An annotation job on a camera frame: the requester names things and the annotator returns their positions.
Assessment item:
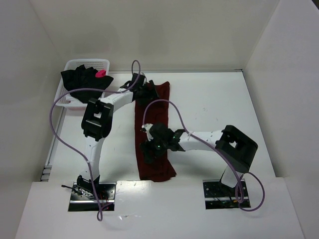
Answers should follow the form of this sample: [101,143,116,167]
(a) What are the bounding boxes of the dark red t-shirt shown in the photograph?
[133,81,177,183]

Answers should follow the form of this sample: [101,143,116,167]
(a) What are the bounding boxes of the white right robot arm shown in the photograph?
[140,123,258,188]

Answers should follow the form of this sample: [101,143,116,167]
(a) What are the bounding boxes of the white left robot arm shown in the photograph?
[77,73,159,197]

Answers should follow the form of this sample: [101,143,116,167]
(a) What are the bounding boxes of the pink garment in basket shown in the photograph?
[95,69,107,78]

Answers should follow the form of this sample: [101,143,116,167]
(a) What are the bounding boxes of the black t-shirt in basket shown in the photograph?
[61,65,114,104]

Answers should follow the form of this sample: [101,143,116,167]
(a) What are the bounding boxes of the white plastic basket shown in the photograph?
[54,58,110,110]

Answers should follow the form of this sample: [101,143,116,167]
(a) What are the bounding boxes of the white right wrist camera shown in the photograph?
[141,123,153,141]

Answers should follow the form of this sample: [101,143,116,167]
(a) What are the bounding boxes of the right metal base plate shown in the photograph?
[203,180,251,210]

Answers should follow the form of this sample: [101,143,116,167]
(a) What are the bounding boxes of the metal base plate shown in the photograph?
[203,180,251,210]
[68,182,116,212]

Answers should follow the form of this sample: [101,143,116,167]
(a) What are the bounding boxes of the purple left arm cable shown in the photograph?
[49,60,144,222]

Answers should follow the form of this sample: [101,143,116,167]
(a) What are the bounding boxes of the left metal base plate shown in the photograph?
[68,182,116,212]

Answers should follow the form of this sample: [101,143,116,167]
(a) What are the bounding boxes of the grey bracket at left edge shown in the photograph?
[40,165,52,182]

